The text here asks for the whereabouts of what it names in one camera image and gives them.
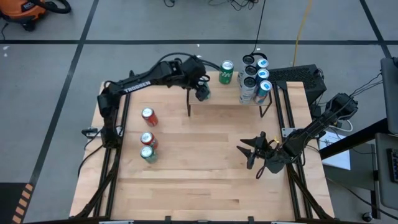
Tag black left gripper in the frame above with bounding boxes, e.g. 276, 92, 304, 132
194, 74, 211, 102

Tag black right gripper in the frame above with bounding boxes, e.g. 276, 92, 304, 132
236, 131, 285, 174

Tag white Celsius drink can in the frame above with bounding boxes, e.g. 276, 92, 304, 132
238, 77, 257, 105
241, 54, 256, 68
238, 64, 258, 82

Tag orange Fanta soda can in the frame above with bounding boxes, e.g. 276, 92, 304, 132
141, 107, 159, 128
139, 131, 159, 149

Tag blue silver Red Bull can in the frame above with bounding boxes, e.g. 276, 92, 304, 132
253, 80, 274, 105
254, 68, 271, 82
255, 58, 270, 71

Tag black computer tower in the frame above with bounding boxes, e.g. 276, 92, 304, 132
267, 64, 328, 101

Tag white paper sheet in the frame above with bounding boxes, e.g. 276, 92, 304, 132
320, 130, 352, 171

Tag black desk beam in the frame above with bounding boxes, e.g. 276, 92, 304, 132
319, 118, 389, 160

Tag grey desk panel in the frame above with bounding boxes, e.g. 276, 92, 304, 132
374, 133, 398, 210

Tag black button control box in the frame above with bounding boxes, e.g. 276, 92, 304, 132
387, 148, 398, 184

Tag grey monitor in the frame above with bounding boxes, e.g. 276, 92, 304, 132
381, 57, 398, 134

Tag orange shop vacuum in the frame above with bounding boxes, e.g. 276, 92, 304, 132
0, 0, 72, 32

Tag hazard striped floor mat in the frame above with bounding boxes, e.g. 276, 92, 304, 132
0, 182, 35, 224

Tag black looped power cable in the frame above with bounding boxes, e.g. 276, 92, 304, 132
244, 0, 267, 58

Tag white cable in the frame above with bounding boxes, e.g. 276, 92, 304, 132
329, 119, 354, 133

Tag tangled black floor cables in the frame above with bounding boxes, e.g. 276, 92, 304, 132
207, 0, 261, 12

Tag long yellow cable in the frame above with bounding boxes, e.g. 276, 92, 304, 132
292, 0, 314, 68

